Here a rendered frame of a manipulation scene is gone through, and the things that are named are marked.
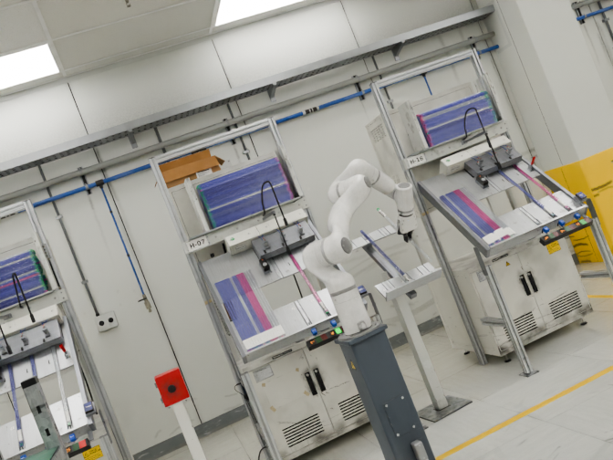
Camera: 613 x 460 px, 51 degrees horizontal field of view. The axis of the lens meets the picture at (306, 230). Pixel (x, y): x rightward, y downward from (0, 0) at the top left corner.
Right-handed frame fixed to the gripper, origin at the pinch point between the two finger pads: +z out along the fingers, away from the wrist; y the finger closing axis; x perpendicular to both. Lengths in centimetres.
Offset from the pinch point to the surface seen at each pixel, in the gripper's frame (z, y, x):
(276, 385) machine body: 63, -87, 5
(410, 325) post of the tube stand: 45.0, -11.3, -14.5
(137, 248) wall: 63, -117, 205
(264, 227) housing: -2, -59, 58
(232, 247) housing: 1, -80, 56
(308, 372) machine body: 63, -68, 4
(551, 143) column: 69, 242, 137
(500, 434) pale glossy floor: 54, -17, -92
